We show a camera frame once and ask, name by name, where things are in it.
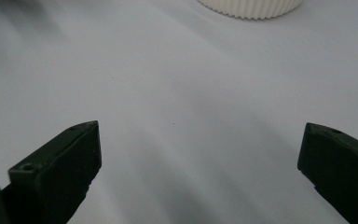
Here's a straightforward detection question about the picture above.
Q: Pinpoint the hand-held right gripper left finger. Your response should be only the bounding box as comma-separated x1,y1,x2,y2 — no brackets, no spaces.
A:
0,119,103,224

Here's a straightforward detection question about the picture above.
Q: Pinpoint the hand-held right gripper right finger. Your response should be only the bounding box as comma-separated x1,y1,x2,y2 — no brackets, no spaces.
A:
296,122,358,224

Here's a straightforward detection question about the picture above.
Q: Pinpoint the white ribbed round container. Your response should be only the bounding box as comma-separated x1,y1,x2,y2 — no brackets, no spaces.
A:
197,0,303,21

